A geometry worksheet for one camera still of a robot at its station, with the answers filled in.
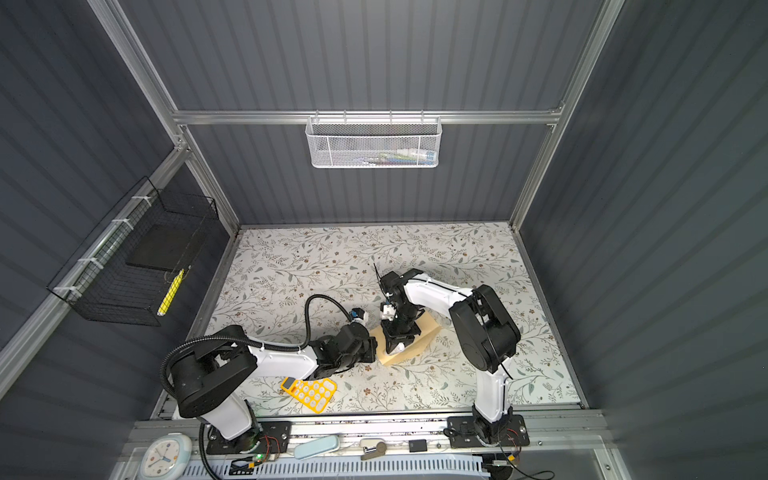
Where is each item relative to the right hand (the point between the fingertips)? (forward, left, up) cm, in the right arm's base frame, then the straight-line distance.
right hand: (394, 352), depth 85 cm
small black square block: (-22, -5, -2) cm, 23 cm away
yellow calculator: (-11, +21, 0) cm, 24 cm away
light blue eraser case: (-23, +18, +2) cm, 30 cm away
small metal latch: (-24, +3, 0) cm, 24 cm away
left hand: (+3, +4, -2) cm, 5 cm away
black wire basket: (+11, +65, +28) cm, 71 cm away
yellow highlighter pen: (+4, +52, +26) cm, 59 cm away
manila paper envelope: (+8, -11, -1) cm, 14 cm away
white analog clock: (-26, +53, +2) cm, 59 cm away
